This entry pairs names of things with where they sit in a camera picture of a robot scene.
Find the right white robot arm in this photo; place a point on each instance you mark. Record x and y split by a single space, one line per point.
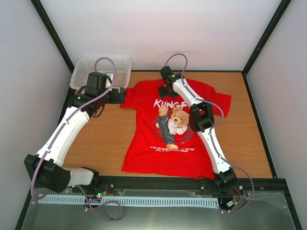
201 121

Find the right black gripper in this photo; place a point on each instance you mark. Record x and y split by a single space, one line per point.
162 94

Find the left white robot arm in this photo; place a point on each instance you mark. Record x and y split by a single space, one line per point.
45 168

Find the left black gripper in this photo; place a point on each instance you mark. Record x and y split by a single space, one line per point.
115 100

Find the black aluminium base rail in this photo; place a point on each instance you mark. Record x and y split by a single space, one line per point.
201 186

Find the light blue cable duct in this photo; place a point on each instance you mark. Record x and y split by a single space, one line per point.
133 201

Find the red kungfu bear t-shirt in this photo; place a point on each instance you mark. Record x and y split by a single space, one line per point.
165 141

